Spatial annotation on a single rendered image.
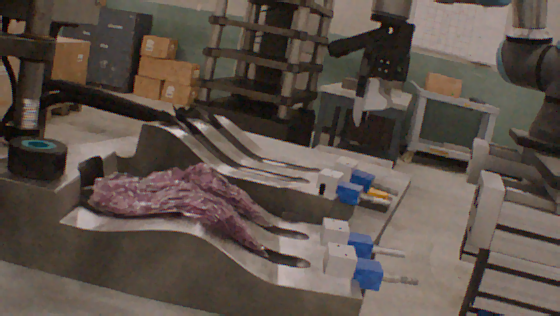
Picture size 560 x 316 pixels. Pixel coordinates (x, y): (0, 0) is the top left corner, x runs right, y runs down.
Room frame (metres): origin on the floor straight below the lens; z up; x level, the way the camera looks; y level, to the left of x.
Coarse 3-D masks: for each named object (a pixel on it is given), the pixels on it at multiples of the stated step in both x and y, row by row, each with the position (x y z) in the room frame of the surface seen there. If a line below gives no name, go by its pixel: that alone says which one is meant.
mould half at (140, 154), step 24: (192, 120) 1.15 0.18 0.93; (96, 144) 1.10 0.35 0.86; (120, 144) 1.14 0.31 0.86; (144, 144) 1.04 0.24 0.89; (168, 144) 1.02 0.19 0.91; (192, 144) 1.03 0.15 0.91; (216, 144) 1.10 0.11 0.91; (120, 168) 1.05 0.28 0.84; (144, 168) 1.03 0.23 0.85; (168, 168) 1.02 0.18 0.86; (216, 168) 1.00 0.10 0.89; (264, 168) 1.08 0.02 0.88; (288, 168) 1.12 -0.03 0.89; (312, 168) 1.16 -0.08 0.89; (264, 192) 0.97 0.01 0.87; (288, 192) 0.95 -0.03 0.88; (312, 192) 0.95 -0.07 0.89; (312, 216) 0.94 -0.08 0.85; (336, 216) 0.99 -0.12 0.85
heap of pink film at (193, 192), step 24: (192, 168) 0.83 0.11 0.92; (96, 192) 0.73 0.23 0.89; (120, 192) 0.72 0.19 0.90; (144, 192) 0.75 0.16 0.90; (168, 192) 0.74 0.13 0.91; (192, 192) 0.72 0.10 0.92; (216, 192) 0.80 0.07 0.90; (240, 192) 0.81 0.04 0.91; (192, 216) 0.68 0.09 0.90; (216, 216) 0.69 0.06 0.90; (264, 216) 0.84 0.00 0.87; (240, 240) 0.69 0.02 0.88
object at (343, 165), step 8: (344, 160) 1.11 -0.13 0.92; (352, 160) 1.12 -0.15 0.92; (336, 168) 1.09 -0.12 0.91; (344, 168) 1.08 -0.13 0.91; (352, 168) 1.08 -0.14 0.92; (344, 176) 1.08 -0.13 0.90; (352, 176) 1.08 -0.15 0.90; (360, 176) 1.08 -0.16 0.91; (368, 176) 1.09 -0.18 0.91; (360, 184) 1.08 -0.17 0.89; (368, 184) 1.07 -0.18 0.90; (376, 184) 1.08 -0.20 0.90; (392, 192) 1.07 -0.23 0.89
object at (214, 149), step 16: (176, 112) 1.14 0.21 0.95; (192, 112) 1.17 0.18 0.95; (192, 128) 1.10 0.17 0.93; (224, 128) 1.20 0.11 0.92; (208, 144) 1.08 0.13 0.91; (240, 144) 1.19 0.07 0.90; (224, 160) 1.07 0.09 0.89; (256, 160) 1.14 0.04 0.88; (272, 160) 1.17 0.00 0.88; (272, 176) 1.05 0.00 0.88; (288, 176) 1.04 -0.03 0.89
